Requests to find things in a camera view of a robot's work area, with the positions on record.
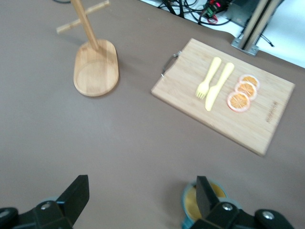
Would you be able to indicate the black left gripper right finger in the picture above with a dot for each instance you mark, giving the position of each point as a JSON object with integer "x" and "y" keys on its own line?
{"x": 207, "y": 202}

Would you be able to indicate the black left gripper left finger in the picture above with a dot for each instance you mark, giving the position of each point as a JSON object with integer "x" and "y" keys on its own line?
{"x": 74, "y": 198}

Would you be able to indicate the dark teal cup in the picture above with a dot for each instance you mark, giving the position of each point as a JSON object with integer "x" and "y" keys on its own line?
{"x": 190, "y": 200}

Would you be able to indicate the brown table cloth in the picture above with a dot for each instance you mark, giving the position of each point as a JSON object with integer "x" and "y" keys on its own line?
{"x": 131, "y": 143}

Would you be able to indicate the orange slice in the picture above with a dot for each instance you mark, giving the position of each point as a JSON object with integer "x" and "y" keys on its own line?
{"x": 238, "y": 102}
{"x": 247, "y": 88}
{"x": 250, "y": 79}

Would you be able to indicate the bamboo cutting board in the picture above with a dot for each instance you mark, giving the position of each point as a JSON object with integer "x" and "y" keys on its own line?
{"x": 186, "y": 95}

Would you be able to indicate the yellow plastic knife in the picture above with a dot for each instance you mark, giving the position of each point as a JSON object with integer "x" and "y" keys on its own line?
{"x": 218, "y": 88}

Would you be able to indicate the wooden mug tree stand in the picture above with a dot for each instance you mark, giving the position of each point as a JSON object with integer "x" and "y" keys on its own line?
{"x": 95, "y": 71}

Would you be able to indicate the yellow plastic fork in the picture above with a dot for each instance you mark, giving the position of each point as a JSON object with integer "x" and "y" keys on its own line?
{"x": 209, "y": 74}

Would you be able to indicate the electronics board with red light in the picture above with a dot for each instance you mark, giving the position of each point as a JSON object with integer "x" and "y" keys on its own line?
{"x": 212, "y": 9}

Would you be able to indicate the aluminium profile post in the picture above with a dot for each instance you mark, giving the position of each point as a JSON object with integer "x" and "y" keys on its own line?
{"x": 252, "y": 31}

